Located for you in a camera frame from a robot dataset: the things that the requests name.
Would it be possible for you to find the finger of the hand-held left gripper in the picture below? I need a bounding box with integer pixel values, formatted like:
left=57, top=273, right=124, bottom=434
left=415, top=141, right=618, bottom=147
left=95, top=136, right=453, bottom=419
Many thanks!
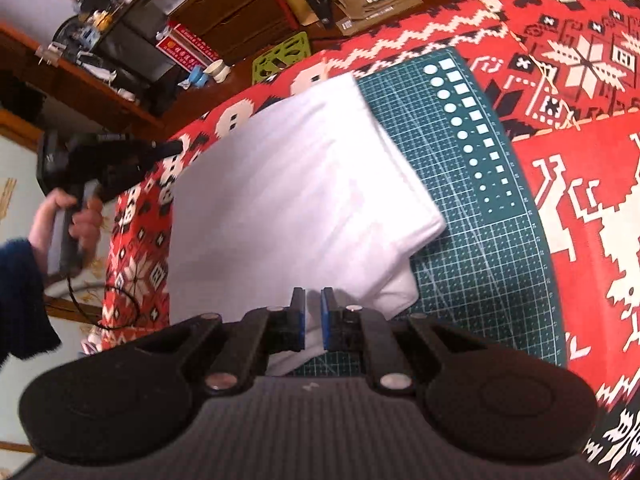
left=147, top=140, right=184, bottom=159

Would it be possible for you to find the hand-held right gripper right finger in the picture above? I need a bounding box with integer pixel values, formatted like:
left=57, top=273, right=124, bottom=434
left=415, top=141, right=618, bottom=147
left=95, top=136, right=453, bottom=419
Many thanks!
left=320, top=287, right=486, bottom=392

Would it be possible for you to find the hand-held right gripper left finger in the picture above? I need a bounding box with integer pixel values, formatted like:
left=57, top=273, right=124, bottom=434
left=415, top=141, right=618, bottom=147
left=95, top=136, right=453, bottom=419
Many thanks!
left=135, top=287, right=306, bottom=395

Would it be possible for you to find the white shirt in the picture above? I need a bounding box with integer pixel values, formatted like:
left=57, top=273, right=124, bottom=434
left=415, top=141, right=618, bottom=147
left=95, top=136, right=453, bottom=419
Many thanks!
left=167, top=72, right=449, bottom=377

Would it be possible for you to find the person's left forearm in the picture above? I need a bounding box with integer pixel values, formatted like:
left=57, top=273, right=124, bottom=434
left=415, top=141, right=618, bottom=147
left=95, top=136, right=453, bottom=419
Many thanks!
left=0, top=239, right=62, bottom=362

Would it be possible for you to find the person's left hand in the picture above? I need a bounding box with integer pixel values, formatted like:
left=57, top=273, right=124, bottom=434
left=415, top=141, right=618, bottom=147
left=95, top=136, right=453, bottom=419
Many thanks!
left=27, top=191, right=104, bottom=262

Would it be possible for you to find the white pet bowl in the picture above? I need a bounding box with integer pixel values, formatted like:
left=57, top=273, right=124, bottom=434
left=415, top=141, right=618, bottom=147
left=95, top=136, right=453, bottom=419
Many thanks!
left=202, top=60, right=231, bottom=83

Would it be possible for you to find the tall red box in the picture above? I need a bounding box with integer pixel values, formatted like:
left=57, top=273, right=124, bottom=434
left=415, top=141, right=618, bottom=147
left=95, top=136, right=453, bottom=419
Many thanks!
left=167, top=22, right=221, bottom=63
left=156, top=35, right=206, bottom=74

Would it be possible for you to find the green plastic stool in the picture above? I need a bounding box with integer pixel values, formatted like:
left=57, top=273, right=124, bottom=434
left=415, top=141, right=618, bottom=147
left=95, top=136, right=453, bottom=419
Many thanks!
left=251, top=31, right=312, bottom=85

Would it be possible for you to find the cluttered shelf rack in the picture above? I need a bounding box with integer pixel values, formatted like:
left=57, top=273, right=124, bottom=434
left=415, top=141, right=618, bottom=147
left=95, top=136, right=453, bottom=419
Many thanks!
left=50, top=0, right=201, bottom=92

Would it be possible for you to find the wooden drawer cabinet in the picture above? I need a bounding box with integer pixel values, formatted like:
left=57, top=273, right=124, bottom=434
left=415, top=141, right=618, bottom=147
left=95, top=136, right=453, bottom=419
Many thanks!
left=170, top=0, right=287, bottom=62

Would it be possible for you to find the green cutting mat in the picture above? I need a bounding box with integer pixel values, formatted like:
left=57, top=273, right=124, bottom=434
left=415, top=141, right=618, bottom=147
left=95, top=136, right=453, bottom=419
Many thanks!
left=294, top=47, right=569, bottom=379

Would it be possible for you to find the red patterned blanket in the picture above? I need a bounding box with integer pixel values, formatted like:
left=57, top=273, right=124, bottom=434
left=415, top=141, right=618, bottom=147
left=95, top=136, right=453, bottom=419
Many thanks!
left=100, top=0, right=640, bottom=480

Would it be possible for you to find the black cable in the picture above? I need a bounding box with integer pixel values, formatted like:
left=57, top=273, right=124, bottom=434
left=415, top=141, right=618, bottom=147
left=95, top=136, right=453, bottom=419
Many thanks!
left=42, top=270, right=142, bottom=332

